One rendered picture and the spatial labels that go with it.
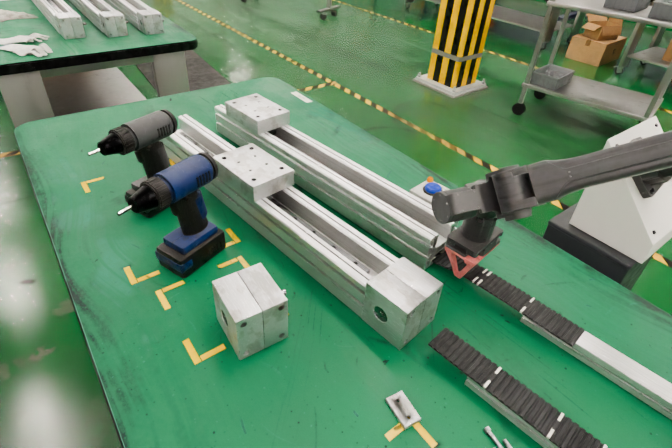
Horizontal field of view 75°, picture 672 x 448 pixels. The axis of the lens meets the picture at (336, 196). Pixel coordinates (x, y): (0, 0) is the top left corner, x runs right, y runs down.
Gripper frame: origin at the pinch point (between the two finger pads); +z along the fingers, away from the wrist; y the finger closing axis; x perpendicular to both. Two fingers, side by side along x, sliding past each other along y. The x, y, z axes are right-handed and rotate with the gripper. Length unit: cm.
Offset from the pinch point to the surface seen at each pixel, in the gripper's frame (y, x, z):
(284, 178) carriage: 15.8, -38.4, -8.8
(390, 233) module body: 3.7, -16.8, -0.3
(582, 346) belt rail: 1.5, 23.9, -0.3
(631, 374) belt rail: 1.0, 31.5, -0.2
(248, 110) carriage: 3, -70, -10
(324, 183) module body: 4.6, -37.3, -3.3
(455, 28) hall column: -273, -174, 27
